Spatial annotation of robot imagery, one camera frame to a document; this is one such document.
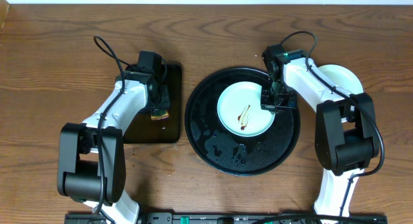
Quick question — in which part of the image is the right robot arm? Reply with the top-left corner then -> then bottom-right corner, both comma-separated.
261,44 -> 379,217

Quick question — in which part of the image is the black rectangular tray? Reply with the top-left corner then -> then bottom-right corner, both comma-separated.
123,63 -> 183,144

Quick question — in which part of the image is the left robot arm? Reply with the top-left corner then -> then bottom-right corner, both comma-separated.
57,72 -> 168,223

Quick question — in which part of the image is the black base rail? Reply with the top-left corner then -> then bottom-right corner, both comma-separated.
63,211 -> 388,224

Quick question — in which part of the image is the light blue plate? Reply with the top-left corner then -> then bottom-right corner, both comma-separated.
217,81 -> 276,137
319,65 -> 364,94

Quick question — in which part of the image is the green and yellow sponge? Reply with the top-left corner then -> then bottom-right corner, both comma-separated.
150,109 -> 169,121

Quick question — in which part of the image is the black round tray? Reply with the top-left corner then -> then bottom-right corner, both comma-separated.
185,67 -> 300,176

